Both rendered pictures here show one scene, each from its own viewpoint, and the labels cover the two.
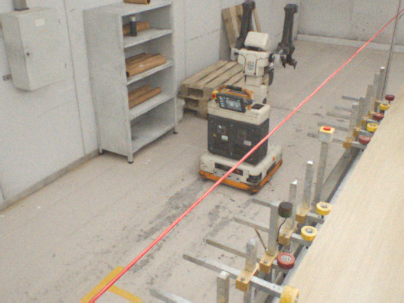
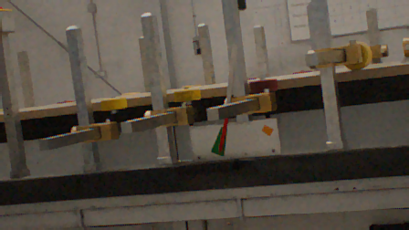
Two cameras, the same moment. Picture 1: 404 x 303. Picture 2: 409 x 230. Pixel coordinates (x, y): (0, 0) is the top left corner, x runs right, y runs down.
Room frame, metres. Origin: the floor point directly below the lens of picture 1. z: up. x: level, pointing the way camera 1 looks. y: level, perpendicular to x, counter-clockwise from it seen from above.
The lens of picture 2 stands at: (2.09, 1.98, 0.94)
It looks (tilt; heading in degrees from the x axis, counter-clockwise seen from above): 3 degrees down; 262
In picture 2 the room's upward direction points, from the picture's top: 7 degrees counter-clockwise
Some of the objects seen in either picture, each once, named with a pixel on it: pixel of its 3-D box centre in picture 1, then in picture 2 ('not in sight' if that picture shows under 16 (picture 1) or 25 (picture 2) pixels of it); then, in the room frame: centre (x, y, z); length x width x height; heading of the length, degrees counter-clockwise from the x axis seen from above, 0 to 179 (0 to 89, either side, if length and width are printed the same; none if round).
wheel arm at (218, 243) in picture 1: (246, 254); (243, 108); (1.68, -0.21, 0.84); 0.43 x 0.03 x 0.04; 60
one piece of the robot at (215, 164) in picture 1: (229, 169); not in sight; (3.61, -0.24, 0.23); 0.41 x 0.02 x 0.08; 59
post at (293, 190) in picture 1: (290, 221); (159, 96); (1.88, -0.45, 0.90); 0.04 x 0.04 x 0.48; 60
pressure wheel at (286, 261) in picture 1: (285, 267); (265, 98); (1.58, -0.38, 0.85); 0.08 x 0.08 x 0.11
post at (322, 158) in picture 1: (320, 173); (9, 105); (2.32, -0.71, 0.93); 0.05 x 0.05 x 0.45; 60
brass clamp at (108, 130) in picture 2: (303, 212); (94, 132); (2.07, -0.57, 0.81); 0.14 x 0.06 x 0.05; 150
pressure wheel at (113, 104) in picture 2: (322, 213); (115, 115); (2.00, -0.65, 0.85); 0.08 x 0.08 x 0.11
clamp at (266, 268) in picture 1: (270, 260); (250, 104); (1.64, -0.32, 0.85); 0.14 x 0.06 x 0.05; 150
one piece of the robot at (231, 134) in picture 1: (239, 124); not in sight; (3.82, -0.34, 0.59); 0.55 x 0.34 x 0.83; 59
